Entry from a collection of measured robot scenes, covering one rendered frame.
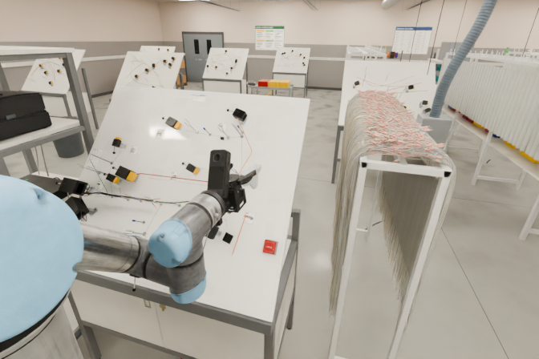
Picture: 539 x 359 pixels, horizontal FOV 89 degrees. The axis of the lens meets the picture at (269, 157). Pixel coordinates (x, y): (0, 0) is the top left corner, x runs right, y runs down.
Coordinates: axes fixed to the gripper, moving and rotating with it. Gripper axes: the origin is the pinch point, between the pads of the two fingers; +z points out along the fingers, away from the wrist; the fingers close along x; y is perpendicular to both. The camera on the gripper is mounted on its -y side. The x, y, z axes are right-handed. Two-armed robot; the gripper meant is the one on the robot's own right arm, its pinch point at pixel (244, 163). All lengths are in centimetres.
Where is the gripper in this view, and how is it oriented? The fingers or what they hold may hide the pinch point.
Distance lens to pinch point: 78.7
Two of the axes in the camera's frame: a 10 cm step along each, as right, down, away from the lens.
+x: 9.3, 0.2, -3.6
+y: 1.1, 9.3, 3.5
